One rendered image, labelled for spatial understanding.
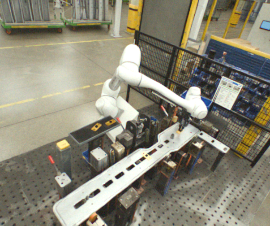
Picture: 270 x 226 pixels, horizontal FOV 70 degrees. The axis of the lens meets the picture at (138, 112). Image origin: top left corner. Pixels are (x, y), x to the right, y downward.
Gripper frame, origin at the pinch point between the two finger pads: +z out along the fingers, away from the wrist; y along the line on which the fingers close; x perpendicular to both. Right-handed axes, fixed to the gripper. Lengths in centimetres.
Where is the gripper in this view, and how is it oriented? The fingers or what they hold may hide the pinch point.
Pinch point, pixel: (181, 128)
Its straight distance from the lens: 181.0
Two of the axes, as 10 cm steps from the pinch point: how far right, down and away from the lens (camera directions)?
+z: -1.5, 8.0, 5.8
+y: 7.1, 4.9, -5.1
